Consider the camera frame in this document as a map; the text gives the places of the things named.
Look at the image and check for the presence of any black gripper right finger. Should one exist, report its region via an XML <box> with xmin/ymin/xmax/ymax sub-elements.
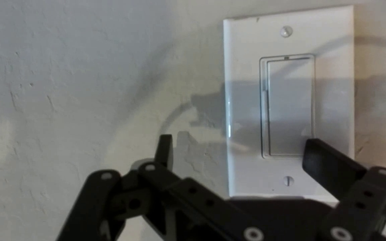
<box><xmin>300</xmin><ymin>136</ymin><xmax>386</xmax><ymax>241</ymax></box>

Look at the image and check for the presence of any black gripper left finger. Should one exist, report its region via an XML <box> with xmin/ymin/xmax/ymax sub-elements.
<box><xmin>55</xmin><ymin>132</ymin><xmax>272</xmax><ymax>241</ymax></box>

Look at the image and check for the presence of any white light switch plate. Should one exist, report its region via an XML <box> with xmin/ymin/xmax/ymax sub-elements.
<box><xmin>221</xmin><ymin>4</ymin><xmax>356</xmax><ymax>206</ymax></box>

